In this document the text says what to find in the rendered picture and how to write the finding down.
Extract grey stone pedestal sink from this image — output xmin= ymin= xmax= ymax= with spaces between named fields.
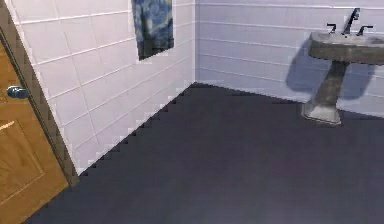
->
xmin=301 ymin=31 xmax=384 ymax=126

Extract brown wooden room door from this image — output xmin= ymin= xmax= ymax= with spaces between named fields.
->
xmin=0 ymin=0 xmax=80 ymax=224

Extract dark round door knob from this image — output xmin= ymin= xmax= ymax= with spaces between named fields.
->
xmin=6 ymin=85 xmax=30 ymax=100

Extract blue painting wall picture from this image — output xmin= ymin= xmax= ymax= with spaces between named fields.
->
xmin=131 ymin=0 xmax=175 ymax=61

